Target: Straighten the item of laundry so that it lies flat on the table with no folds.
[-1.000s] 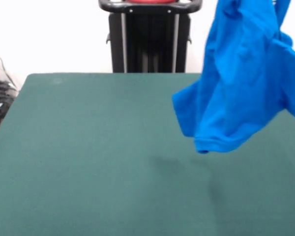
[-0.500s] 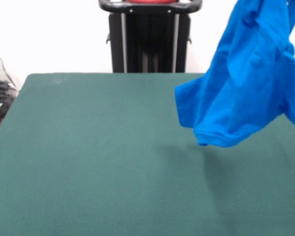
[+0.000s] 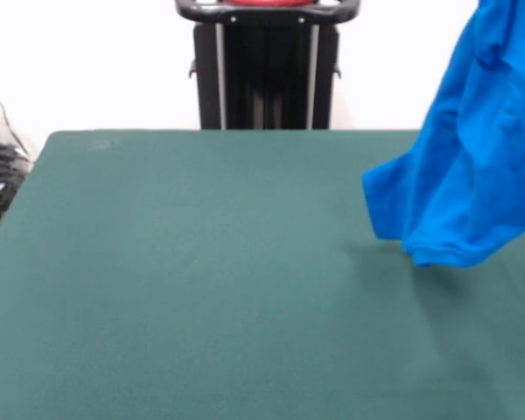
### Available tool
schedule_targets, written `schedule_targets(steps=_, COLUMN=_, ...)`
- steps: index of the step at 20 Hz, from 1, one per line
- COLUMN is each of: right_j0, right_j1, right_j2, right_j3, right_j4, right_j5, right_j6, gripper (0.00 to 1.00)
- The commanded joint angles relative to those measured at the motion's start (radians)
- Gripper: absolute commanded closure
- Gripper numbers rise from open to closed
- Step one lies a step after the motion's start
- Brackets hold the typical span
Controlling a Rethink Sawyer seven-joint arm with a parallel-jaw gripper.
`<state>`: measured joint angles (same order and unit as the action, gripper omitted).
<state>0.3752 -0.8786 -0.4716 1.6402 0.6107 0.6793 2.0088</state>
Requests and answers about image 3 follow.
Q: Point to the blue printed t-shirt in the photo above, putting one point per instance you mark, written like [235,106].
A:
[472,153]

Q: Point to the dark green table cloth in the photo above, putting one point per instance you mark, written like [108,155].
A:
[157,306]

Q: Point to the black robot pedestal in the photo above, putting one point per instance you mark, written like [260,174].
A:
[267,65]

